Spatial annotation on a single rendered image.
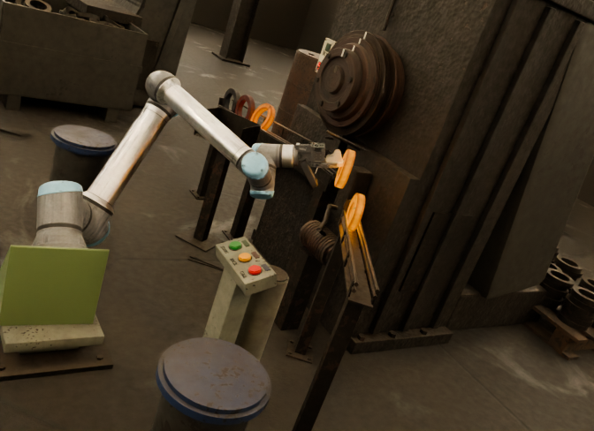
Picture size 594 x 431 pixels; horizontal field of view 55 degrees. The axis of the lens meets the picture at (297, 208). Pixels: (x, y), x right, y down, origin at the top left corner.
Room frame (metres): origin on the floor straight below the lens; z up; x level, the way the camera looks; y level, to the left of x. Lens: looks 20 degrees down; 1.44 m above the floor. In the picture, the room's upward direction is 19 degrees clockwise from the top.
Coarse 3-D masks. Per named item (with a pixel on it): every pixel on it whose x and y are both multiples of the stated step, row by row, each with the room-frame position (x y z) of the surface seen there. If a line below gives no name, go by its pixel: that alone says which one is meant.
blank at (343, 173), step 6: (348, 150) 2.14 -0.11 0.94; (348, 156) 2.11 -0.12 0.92; (354, 156) 2.12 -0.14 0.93; (348, 162) 2.09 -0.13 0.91; (342, 168) 2.09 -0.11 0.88; (348, 168) 2.08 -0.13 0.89; (342, 174) 2.07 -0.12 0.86; (348, 174) 2.08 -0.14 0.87; (336, 180) 2.13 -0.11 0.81; (342, 180) 2.08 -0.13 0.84; (336, 186) 2.12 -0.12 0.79; (342, 186) 2.10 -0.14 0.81
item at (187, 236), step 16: (224, 112) 3.02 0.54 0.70; (240, 128) 2.99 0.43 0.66; (256, 128) 2.92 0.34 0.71; (224, 160) 2.86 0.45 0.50; (224, 176) 2.89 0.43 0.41; (208, 192) 2.87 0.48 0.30; (208, 208) 2.86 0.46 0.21; (208, 224) 2.87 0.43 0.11; (192, 240) 2.83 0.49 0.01; (208, 240) 2.90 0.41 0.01
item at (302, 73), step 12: (300, 60) 5.53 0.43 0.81; (312, 60) 5.46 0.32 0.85; (300, 72) 5.50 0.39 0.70; (312, 72) 5.45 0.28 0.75; (288, 84) 5.59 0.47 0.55; (300, 84) 5.48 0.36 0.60; (312, 84) 5.44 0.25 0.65; (288, 96) 5.53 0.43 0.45; (300, 96) 5.46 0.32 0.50; (288, 108) 5.50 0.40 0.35; (276, 120) 5.61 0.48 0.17; (288, 120) 5.47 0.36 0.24; (276, 132) 5.54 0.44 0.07
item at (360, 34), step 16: (352, 32) 2.71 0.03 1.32; (368, 32) 2.62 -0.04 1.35; (384, 48) 2.57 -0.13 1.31; (384, 64) 2.49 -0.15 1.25; (384, 80) 2.46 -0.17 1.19; (384, 96) 2.47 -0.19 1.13; (320, 112) 2.73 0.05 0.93; (368, 112) 2.48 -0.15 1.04; (336, 128) 2.61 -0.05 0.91; (352, 128) 2.53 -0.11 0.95; (368, 128) 2.53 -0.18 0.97
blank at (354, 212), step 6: (354, 198) 2.17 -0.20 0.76; (360, 198) 2.13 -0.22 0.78; (354, 204) 2.13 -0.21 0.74; (360, 204) 2.11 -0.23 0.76; (348, 210) 2.20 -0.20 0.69; (354, 210) 2.09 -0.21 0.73; (360, 210) 2.09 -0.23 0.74; (348, 216) 2.17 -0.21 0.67; (354, 216) 2.08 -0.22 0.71; (360, 216) 2.09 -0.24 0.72; (348, 222) 2.12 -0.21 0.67; (354, 222) 2.08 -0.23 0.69; (348, 228) 2.10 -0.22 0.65; (354, 228) 2.09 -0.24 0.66
